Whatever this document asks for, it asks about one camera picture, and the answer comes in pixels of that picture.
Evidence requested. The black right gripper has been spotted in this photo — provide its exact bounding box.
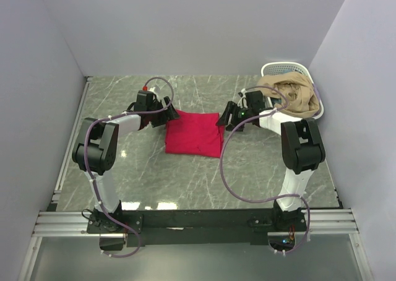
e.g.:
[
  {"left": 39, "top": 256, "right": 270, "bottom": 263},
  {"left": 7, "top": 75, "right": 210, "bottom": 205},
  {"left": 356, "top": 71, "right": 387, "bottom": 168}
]
[{"left": 215, "top": 101, "right": 252, "bottom": 132}]

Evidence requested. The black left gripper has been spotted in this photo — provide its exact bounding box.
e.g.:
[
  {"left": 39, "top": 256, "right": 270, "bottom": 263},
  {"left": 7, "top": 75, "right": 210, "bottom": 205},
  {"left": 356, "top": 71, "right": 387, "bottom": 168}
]
[{"left": 147, "top": 97, "right": 180, "bottom": 128}]

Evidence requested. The red t-shirt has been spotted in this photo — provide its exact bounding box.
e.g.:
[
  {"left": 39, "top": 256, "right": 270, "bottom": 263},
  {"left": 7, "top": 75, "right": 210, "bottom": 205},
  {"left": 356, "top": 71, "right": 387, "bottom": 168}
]
[{"left": 165, "top": 110, "right": 225, "bottom": 158}]

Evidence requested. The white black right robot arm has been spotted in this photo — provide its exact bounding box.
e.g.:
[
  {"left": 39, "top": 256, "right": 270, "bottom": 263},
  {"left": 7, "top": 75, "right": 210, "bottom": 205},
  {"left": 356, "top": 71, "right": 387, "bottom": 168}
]
[{"left": 216, "top": 90, "right": 325, "bottom": 231}]

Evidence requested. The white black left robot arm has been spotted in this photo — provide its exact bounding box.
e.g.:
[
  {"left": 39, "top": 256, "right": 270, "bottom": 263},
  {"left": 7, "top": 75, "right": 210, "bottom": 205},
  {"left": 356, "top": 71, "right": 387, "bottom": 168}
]
[{"left": 72, "top": 88, "right": 179, "bottom": 233}]

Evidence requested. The white perforated laundry basket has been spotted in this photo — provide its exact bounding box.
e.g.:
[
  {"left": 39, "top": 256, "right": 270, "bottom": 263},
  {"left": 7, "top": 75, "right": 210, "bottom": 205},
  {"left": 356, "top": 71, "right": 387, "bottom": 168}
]
[{"left": 257, "top": 62, "right": 324, "bottom": 119}]

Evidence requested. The tan t-shirt in basket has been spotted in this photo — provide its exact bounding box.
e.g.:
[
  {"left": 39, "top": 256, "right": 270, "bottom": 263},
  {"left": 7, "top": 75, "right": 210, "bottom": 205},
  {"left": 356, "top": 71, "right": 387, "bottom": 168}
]
[{"left": 256, "top": 71, "right": 320, "bottom": 118}]

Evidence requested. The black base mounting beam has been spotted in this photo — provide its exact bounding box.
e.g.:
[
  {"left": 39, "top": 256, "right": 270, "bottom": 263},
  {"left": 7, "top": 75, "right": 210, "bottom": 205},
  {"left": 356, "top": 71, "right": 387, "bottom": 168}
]
[{"left": 87, "top": 209, "right": 307, "bottom": 250}]

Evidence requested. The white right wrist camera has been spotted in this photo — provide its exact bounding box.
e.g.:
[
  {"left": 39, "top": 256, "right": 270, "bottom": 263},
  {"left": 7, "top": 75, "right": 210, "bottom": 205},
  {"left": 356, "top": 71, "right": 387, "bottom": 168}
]
[{"left": 237, "top": 89, "right": 248, "bottom": 108}]

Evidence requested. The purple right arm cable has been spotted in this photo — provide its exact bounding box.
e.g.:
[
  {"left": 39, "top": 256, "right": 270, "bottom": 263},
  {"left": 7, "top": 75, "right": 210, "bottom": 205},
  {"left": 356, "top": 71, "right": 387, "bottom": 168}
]
[{"left": 218, "top": 86, "right": 311, "bottom": 257}]

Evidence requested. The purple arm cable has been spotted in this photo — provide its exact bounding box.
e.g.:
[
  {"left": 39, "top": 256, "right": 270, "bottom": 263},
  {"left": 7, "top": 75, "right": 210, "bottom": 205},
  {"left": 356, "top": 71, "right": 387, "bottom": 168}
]
[
  {"left": 218, "top": 86, "right": 311, "bottom": 257},
  {"left": 83, "top": 77, "right": 174, "bottom": 259}
]

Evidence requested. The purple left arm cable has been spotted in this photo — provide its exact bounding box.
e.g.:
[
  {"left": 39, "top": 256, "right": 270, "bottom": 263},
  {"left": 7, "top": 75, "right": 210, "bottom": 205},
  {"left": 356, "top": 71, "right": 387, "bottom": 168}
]
[{"left": 83, "top": 77, "right": 174, "bottom": 259}]

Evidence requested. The aluminium frame rail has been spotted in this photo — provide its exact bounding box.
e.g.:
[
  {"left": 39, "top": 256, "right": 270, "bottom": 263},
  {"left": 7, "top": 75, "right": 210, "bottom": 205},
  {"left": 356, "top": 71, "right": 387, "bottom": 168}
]
[{"left": 32, "top": 209, "right": 359, "bottom": 238}]

